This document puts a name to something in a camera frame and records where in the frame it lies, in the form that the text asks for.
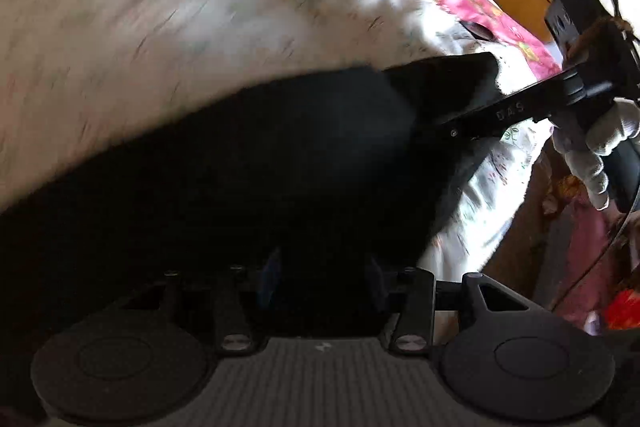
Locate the floral bed quilt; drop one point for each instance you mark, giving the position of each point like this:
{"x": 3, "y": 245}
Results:
{"x": 200, "y": 7}

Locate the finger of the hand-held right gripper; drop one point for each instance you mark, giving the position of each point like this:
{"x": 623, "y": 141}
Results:
{"x": 465, "y": 127}

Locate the person's right hand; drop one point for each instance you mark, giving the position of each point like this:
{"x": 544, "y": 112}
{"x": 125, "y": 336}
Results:
{"x": 592, "y": 142}

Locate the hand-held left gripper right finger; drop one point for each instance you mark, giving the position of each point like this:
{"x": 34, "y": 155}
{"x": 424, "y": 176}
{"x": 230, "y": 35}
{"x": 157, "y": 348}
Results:
{"x": 376, "y": 281}

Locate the person's pink clothing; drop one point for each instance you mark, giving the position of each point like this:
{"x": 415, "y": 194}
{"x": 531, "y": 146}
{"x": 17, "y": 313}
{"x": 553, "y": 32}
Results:
{"x": 585, "y": 247}

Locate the black pants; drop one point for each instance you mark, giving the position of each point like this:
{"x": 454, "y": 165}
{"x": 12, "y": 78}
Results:
{"x": 250, "y": 167}

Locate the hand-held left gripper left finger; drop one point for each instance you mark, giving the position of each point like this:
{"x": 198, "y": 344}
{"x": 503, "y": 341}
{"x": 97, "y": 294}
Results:
{"x": 270, "y": 281}

